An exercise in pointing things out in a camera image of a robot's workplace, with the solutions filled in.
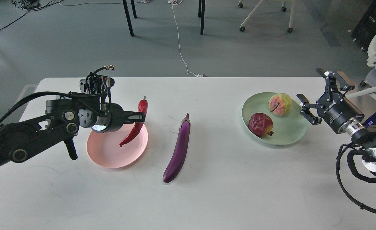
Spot white chair base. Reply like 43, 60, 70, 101
238, 0, 296, 34

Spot white floor cable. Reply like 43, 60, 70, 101
168, 0, 203, 78

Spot red chili pepper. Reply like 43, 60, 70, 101
119, 96, 148, 147

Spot black table leg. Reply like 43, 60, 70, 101
198, 0, 206, 35
122, 0, 137, 37

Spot black table leg left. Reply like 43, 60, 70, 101
122, 0, 137, 37

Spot red pomegranate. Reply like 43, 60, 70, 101
247, 113, 274, 137

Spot pink plate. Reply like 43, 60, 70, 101
87, 124, 148, 169

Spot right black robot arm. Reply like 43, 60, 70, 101
297, 68, 376, 214

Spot purple eggplant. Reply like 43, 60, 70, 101
162, 113, 191, 182

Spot black floor cables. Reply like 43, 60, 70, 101
0, 0, 61, 38

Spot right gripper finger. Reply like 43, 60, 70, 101
315, 68, 356, 96
296, 94, 323, 125

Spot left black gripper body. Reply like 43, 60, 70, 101
92, 103, 126, 133

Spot light green plate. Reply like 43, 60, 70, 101
241, 92, 309, 146

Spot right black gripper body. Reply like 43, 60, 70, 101
316, 93, 364, 134

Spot black table leg right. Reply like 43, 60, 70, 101
198, 0, 206, 35

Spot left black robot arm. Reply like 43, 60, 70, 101
0, 65, 148, 166

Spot black equipment case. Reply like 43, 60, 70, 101
351, 0, 376, 51

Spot green pink custard apple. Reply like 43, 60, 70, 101
268, 93, 293, 116

